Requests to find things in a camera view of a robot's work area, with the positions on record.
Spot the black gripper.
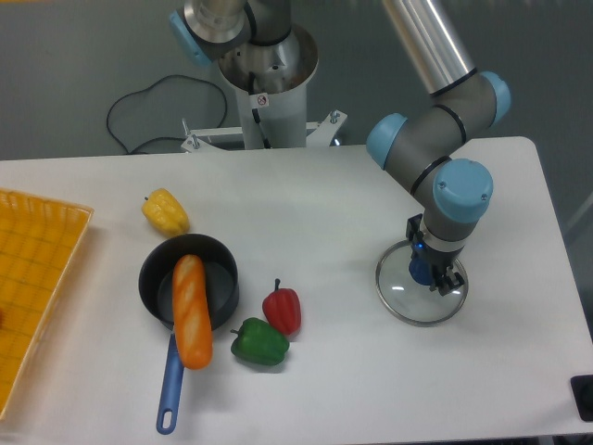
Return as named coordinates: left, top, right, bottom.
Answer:
left=406, top=214, right=465, bottom=296

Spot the glass pot lid blue knob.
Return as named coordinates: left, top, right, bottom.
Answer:
left=375, top=240, right=469, bottom=327

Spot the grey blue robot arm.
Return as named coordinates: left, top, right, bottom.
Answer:
left=169, top=1, right=511, bottom=295

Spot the black object at table edge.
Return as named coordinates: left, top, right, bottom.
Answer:
left=570, top=375, right=593, bottom=423

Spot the red toy bell pepper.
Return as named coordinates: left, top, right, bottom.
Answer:
left=262, top=278, right=302, bottom=337

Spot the green toy bell pepper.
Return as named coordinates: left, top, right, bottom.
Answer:
left=231, top=317, right=290, bottom=366

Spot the toy baguette bread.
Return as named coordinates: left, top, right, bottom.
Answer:
left=172, top=254, right=213, bottom=370

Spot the yellow toy bell pepper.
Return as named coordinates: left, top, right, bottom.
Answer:
left=142, top=188, right=190, bottom=237

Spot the yellow plastic basket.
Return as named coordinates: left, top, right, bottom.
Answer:
left=1, top=188, right=94, bottom=418

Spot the black saucepan blue handle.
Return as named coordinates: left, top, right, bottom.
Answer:
left=138, top=234, right=239, bottom=435

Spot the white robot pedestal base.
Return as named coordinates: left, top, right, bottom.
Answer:
left=181, top=24, right=347, bottom=152

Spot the black cable on floor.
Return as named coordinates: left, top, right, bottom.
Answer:
left=106, top=74, right=229, bottom=155

